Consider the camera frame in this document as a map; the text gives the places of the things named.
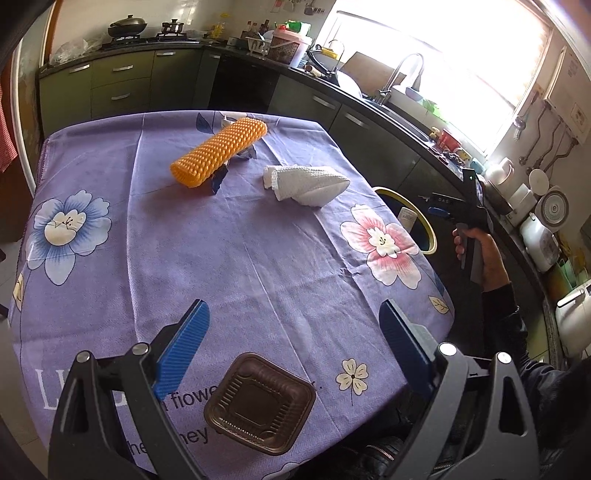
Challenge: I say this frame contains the green lower kitchen cabinets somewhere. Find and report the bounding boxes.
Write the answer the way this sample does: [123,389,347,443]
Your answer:
[39,46,462,185]

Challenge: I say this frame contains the person's right hand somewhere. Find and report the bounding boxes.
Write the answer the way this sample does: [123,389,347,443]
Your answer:
[454,228,511,292]

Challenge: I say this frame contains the brown plastic tray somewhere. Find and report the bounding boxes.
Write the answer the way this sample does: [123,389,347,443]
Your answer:
[203,353,317,455]

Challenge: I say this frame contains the white rice cooker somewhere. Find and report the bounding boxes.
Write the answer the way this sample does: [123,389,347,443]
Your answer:
[519,217,561,273]

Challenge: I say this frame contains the gas stove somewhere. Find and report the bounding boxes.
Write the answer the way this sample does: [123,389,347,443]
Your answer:
[102,32,199,47]

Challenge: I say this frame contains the white countertop appliance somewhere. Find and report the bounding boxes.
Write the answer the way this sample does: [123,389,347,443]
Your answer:
[554,284,591,358]

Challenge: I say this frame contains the lidded plastic bucket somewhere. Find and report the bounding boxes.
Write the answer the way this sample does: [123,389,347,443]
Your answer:
[269,28,311,65]

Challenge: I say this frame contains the water heater metal hoses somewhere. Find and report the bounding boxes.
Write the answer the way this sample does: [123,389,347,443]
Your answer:
[512,92,578,171]

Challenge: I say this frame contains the steel kitchen faucet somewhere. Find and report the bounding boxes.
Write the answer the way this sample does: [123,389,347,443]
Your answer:
[374,53,426,104]

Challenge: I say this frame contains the white round appliance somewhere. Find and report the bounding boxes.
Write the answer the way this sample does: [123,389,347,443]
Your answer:
[540,187,571,227]

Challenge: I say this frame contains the orange corn-shaped roll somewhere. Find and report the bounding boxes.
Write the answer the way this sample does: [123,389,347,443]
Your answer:
[170,117,269,189]

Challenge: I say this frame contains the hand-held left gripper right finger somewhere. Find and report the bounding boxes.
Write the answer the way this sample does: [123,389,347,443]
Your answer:
[379,299,541,480]

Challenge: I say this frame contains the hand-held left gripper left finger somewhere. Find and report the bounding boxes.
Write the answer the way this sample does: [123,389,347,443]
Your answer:
[48,299,211,480]

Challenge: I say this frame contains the kitchen window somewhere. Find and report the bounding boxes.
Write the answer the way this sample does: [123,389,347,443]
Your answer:
[323,0,555,158]

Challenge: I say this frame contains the brown cutting board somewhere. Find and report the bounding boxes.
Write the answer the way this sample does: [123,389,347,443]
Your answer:
[342,51,393,90]

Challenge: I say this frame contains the white wall water heater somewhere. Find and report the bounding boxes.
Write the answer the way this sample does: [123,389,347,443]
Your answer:
[545,46,591,144]

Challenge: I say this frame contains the steel kitchen sink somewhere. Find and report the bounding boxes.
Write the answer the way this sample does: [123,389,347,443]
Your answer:
[383,99,432,141]

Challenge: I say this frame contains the wall-hung kitchen utensils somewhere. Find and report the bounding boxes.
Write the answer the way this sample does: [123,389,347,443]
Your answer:
[272,0,328,14]

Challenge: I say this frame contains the red checked apron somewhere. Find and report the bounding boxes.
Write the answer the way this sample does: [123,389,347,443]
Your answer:
[0,83,19,174]

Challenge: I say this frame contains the yellow-rimmed trash bin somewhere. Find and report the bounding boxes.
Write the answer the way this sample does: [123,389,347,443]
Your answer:
[373,186,438,254]

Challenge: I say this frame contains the black wok with lid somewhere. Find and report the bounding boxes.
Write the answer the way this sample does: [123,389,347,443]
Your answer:
[107,14,148,38]

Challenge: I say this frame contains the person's right forearm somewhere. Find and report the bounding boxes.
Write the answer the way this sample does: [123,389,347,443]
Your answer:
[480,281,578,398]

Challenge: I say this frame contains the black skillet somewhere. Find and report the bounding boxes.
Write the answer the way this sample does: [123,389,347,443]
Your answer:
[307,45,343,77]

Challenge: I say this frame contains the white square container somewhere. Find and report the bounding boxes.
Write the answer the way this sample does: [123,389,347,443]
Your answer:
[508,184,536,215]

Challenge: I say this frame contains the crumpled clear plastic bag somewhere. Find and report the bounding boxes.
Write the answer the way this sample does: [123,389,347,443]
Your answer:
[50,37,100,65]

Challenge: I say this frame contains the white crumpled paper towel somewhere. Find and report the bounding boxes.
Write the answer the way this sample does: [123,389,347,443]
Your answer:
[263,164,351,210]

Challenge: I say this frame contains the purple floral tablecloth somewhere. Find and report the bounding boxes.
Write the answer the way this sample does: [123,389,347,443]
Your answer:
[9,110,455,480]

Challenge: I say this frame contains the white kettle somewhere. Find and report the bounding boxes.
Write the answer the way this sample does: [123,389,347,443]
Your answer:
[485,157,515,185]

